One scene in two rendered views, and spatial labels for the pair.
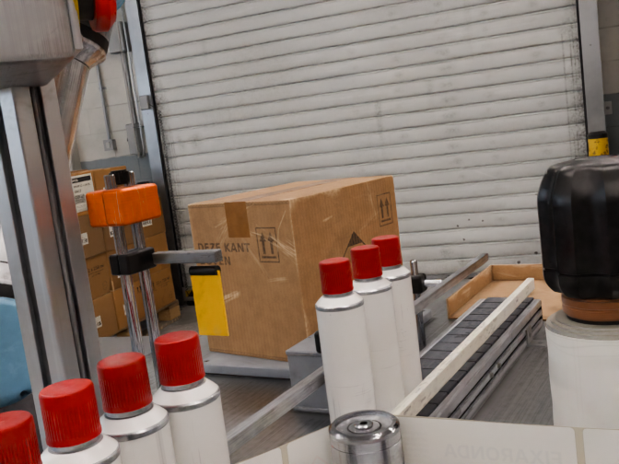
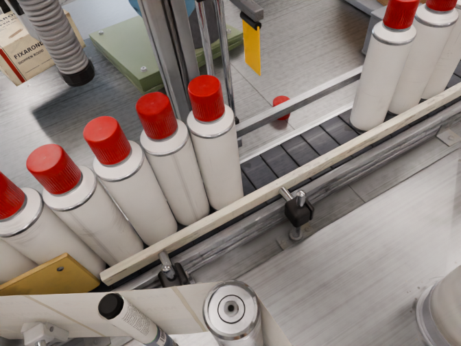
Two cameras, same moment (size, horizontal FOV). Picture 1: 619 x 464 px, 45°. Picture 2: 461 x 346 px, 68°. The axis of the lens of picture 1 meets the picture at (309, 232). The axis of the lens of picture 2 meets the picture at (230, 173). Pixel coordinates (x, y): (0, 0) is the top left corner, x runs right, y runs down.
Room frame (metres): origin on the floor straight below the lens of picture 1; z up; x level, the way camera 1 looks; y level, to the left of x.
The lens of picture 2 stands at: (0.33, -0.06, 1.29)
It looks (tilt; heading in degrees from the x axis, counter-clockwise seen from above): 53 degrees down; 38
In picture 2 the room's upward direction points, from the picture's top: 9 degrees counter-clockwise
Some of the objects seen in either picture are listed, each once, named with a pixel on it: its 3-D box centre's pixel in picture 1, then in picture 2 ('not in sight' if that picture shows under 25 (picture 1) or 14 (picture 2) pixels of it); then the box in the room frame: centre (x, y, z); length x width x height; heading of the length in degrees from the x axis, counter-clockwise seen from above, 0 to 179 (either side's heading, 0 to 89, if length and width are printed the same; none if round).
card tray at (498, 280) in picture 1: (533, 289); not in sight; (1.44, -0.43, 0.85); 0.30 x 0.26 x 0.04; 149
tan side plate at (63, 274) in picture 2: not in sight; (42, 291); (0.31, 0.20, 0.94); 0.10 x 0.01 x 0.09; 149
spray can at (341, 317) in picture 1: (345, 353); (382, 68); (0.76, -0.02, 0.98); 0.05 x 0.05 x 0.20
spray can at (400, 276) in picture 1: (394, 319); (450, 37); (0.87, -0.09, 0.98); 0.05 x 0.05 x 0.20
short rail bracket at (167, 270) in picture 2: not in sight; (173, 272); (0.40, 0.11, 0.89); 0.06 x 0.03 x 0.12; 59
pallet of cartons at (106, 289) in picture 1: (70, 261); not in sight; (4.79, 1.57, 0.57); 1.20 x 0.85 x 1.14; 161
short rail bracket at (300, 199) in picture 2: not in sight; (298, 215); (0.55, 0.00, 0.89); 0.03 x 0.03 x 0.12; 59
